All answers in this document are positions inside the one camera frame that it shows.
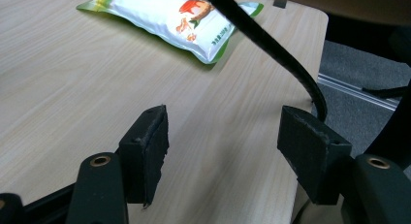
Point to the white and green food packet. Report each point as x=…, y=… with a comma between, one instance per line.
x=155, y=14

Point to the grey tape piece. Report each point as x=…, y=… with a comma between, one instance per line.
x=279, y=3

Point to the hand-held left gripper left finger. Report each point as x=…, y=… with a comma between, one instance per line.
x=145, y=153

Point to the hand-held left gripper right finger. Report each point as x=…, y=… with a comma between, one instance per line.
x=311, y=153

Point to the aluminium floor rail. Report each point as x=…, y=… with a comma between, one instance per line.
x=349, y=89

